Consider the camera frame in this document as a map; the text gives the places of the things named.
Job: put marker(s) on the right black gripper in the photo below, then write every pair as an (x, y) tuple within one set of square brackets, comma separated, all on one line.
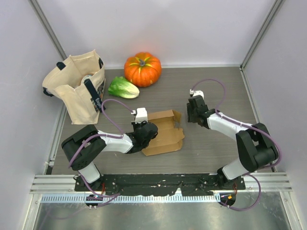
[(190, 118)]

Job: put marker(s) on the green lettuce head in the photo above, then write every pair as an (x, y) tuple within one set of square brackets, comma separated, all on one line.
[(121, 87)]

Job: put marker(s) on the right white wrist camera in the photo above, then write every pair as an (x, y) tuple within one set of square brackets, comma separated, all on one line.
[(193, 93)]

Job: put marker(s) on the beige canvas tote bag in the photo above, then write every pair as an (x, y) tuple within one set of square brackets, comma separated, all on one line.
[(79, 81)]

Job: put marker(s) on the orange pumpkin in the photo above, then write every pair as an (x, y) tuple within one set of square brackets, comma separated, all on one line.
[(143, 69)]

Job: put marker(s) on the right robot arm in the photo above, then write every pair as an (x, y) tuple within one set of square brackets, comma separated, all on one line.
[(255, 146)]

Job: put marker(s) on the brown cardboard paper box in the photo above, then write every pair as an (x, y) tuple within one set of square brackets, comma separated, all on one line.
[(170, 133)]

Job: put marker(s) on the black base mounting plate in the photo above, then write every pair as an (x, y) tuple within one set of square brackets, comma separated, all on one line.
[(190, 184)]

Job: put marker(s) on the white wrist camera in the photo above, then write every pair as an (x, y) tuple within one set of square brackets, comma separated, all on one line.
[(140, 115), (193, 93)]

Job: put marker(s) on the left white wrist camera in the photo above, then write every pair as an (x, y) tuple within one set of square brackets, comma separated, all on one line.
[(140, 115)]

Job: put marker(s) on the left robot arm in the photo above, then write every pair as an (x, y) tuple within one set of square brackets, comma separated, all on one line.
[(85, 145)]

